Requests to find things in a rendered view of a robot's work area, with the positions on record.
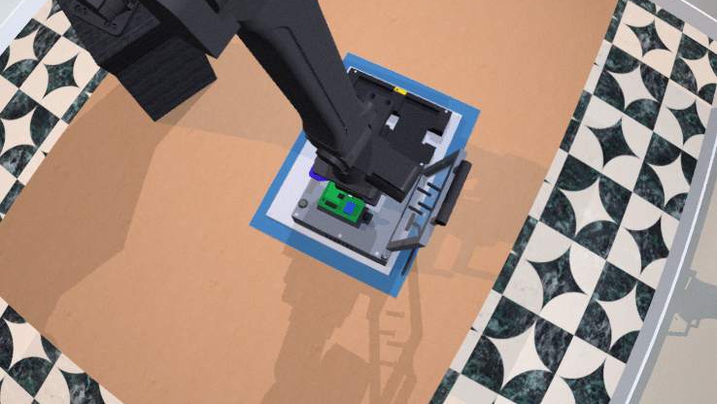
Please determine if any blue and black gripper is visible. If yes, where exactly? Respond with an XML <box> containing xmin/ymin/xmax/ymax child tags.
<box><xmin>309</xmin><ymin>156</ymin><xmax>383</xmax><ymax>207</ymax></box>

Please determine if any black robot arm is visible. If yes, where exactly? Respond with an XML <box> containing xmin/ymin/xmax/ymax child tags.
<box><xmin>69</xmin><ymin>0</ymin><xmax>424</xmax><ymax>203</ymax></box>

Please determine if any green circuit board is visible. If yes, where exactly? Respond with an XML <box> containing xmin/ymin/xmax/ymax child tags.
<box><xmin>318</xmin><ymin>181</ymin><xmax>365</xmax><ymax>222</ymax></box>

